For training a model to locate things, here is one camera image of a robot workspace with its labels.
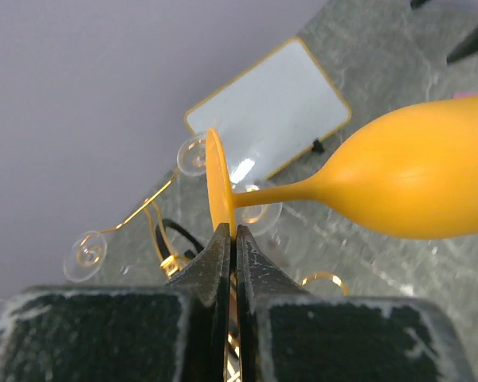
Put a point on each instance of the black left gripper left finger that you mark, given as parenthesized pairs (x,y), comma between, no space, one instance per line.
(174,332)

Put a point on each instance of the gold framed whiteboard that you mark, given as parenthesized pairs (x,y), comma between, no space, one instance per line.
(272,113)

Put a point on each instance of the orange plastic goblet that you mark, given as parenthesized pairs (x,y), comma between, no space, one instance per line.
(411,173)

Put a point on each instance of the large clear wine glass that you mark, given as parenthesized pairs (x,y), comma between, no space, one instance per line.
(85,257)

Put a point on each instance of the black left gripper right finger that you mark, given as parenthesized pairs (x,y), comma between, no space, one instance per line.
(289,334)

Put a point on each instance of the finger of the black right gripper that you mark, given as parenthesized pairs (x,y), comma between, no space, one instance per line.
(468,47)

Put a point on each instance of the gold wire wine glass rack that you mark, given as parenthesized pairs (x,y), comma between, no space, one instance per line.
(173,246)

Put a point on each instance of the small clear wine glass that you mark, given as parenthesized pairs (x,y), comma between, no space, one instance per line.
(191,157)

